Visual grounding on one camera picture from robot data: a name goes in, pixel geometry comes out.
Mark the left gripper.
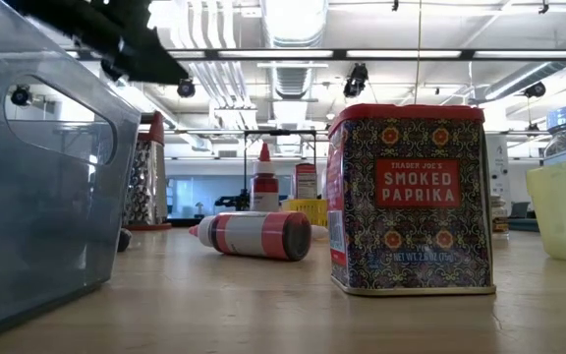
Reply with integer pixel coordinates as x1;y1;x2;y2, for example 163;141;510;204
5;0;190;84

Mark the dark dropper bottle white cap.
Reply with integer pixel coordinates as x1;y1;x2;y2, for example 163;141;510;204
117;228;133;254

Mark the red Froot Loops cereal box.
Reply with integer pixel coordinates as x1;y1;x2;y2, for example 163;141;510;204
294;162;318;201

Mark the red smoked paprika tin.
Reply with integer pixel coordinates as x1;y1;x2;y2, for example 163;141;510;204
325;103;497;297

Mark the red food colouring bottle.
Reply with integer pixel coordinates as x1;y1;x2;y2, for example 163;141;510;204
188;210;312;263
249;142;281;213

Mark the grey translucent plastic bin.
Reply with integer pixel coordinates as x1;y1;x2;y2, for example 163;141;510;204
0;0;142;345

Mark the yellow plastic basket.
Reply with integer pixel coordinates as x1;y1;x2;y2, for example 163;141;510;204
281;198;329;228

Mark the white round column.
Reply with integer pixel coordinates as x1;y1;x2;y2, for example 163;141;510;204
483;135;510;198

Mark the metal box grater red handle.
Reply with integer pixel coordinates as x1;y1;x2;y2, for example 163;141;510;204
123;110;173;232

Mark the silver ventilation duct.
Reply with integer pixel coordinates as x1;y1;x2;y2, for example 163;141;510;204
260;0;328;99

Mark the thin black background frame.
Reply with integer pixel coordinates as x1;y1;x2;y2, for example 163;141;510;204
242;128;318;198

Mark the black overhead frame beam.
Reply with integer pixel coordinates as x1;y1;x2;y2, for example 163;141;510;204
64;47;566;63

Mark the black overhead camera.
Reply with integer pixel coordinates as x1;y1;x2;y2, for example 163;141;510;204
342;62;370;99

